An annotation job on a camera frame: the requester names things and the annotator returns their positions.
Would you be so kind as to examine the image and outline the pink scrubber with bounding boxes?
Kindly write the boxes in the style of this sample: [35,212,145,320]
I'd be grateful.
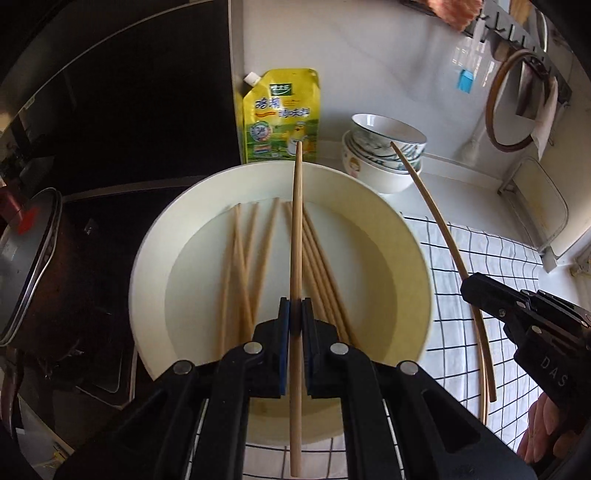
[427,0,484,32]

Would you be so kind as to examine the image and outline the grey metal pot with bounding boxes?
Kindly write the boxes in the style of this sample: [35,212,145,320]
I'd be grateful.
[0,187,64,347]

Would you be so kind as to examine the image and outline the person's right hand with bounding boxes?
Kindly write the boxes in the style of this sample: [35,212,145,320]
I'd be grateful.
[516,394,585,464]

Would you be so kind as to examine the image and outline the dark hook rail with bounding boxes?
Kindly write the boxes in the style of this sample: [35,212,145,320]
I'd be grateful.
[401,0,573,104]

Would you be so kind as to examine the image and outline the large white bowl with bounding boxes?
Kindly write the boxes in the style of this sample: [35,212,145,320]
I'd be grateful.
[342,138,416,195]

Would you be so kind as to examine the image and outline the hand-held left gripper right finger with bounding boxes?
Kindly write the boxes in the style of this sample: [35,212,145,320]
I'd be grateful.
[301,298,539,480]

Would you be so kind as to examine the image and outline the black gas stove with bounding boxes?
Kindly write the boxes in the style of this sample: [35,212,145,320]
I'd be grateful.
[0,0,241,411]

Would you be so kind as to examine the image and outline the cream round basin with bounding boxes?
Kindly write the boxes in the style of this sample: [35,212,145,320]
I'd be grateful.
[128,161,433,446]

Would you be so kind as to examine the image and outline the white hanging rag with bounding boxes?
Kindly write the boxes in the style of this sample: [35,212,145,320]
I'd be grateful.
[530,76,560,149]

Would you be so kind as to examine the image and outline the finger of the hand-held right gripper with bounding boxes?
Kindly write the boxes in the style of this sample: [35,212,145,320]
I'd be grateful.
[522,290,591,329]
[460,272,532,319]

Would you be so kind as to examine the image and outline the round brown-rimmed sieve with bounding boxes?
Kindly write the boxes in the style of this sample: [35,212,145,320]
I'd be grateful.
[485,48,560,151]

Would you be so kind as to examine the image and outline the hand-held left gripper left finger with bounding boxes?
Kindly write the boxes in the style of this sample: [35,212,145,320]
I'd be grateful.
[53,298,293,480]

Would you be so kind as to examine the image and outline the single bamboo chopstick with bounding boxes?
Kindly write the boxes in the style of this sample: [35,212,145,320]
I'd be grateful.
[288,141,305,477]
[478,332,490,424]
[390,141,498,403]

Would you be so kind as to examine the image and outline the floral patterned bowl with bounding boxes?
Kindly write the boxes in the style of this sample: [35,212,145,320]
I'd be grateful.
[345,131,423,174]
[351,113,428,160]

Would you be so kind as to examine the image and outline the bundle of wooden chopsticks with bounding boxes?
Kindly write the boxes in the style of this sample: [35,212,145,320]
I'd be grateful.
[217,196,358,354]

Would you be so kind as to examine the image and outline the yellow seasoning pouch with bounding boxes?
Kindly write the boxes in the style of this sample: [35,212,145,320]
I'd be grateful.
[242,68,321,164]

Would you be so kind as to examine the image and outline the white black-checked cloth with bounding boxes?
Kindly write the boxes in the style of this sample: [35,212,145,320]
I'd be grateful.
[185,212,546,480]

